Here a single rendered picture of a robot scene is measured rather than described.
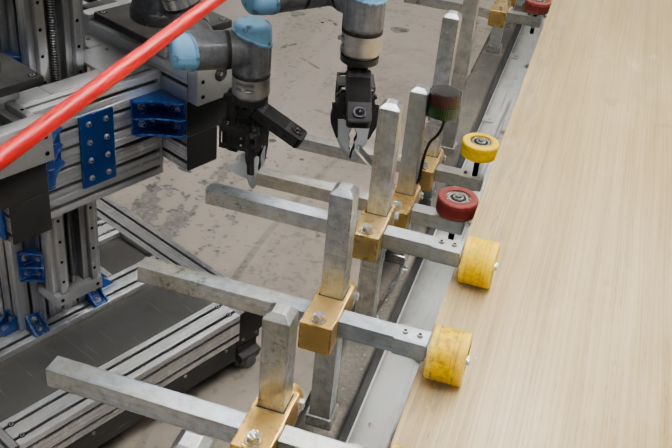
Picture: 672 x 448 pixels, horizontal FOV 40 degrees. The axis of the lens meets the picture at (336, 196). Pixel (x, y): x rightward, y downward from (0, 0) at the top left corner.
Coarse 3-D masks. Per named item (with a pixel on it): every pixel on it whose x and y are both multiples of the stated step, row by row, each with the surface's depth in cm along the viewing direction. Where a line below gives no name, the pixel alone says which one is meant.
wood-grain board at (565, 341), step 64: (576, 0) 284; (640, 0) 289; (576, 64) 241; (640, 64) 244; (512, 128) 206; (576, 128) 208; (640, 128) 211; (512, 192) 182; (576, 192) 184; (640, 192) 186; (512, 256) 163; (576, 256) 165; (640, 256) 166; (448, 320) 146; (512, 320) 147; (576, 320) 149; (640, 320) 150; (448, 384) 134; (512, 384) 135; (576, 384) 136; (640, 384) 137
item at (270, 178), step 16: (272, 176) 187; (288, 176) 188; (288, 192) 188; (304, 192) 187; (320, 192) 185; (368, 192) 185; (416, 208) 181; (432, 208) 182; (432, 224) 181; (448, 224) 179; (464, 224) 181
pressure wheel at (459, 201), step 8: (440, 192) 178; (448, 192) 179; (456, 192) 179; (464, 192) 179; (472, 192) 179; (440, 200) 176; (448, 200) 176; (456, 200) 177; (464, 200) 177; (472, 200) 177; (440, 208) 177; (448, 208) 175; (456, 208) 174; (464, 208) 174; (472, 208) 175; (448, 216) 176; (456, 216) 175; (464, 216) 175; (472, 216) 177
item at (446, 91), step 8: (432, 88) 172; (440, 88) 173; (448, 88) 173; (456, 88) 173; (440, 96) 170; (448, 96) 170; (456, 96) 170; (424, 120) 174; (424, 128) 175; (440, 128) 176; (424, 152) 180
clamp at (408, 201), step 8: (416, 192) 185; (392, 200) 181; (400, 200) 181; (408, 200) 182; (416, 200) 185; (408, 208) 179; (400, 216) 178; (408, 216) 179; (400, 224) 179; (408, 224) 182
